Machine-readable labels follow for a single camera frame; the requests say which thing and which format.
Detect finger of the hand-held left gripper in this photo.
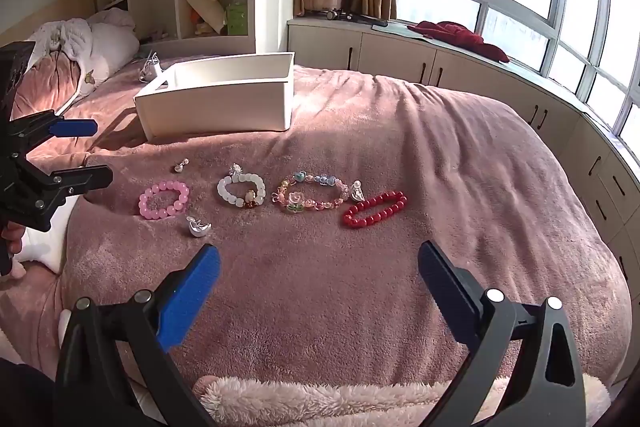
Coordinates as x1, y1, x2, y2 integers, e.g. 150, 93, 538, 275
0, 163, 114, 233
9, 109, 99, 148

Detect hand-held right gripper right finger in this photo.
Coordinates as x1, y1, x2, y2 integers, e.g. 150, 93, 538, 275
417, 240, 587, 427

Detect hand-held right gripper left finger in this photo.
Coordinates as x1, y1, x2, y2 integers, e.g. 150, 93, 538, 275
54, 243, 222, 427

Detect pink bead bracelet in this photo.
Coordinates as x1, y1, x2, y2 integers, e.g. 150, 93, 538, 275
138, 180, 191, 221

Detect white bead bracelet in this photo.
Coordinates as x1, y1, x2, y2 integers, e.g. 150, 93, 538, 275
216, 164, 267, 210

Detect red bead bracelet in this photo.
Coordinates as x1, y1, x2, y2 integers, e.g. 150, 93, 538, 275
342, 190, 408, 230

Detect multicolour charm bracelet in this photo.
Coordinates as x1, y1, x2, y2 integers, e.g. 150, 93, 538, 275
272, 171, 350, 212

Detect white headboard panel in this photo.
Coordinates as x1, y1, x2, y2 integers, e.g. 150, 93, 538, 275
134, 52, 296, 142

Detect person's left hand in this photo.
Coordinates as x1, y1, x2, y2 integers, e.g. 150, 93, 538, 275
0, 223, 26, 280

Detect pink pillow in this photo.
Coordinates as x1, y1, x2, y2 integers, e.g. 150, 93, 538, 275
10, 52, 87, 120

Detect white cloth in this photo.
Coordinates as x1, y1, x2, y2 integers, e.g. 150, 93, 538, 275
15, 202, 77, 276

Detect white crumpled duvet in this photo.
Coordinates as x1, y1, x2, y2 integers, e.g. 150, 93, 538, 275
25, 8, 141, 98

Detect pink fleece blanket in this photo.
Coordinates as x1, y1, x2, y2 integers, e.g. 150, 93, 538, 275
0, 56, 632, 388

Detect fluffy pink garment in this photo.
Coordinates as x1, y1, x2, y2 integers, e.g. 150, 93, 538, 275
192, 374, 613, 427

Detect green box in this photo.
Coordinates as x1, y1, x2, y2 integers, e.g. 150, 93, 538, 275
226, 1, 249, 36

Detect cream window seat cabinets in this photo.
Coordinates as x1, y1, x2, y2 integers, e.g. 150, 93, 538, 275
287, 18, 640, 308

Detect dark red cloth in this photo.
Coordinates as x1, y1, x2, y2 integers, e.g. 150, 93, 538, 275
407, 20, 511, 64

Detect white charger cable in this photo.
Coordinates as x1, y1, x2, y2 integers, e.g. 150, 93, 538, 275
137, 52, 164, 82

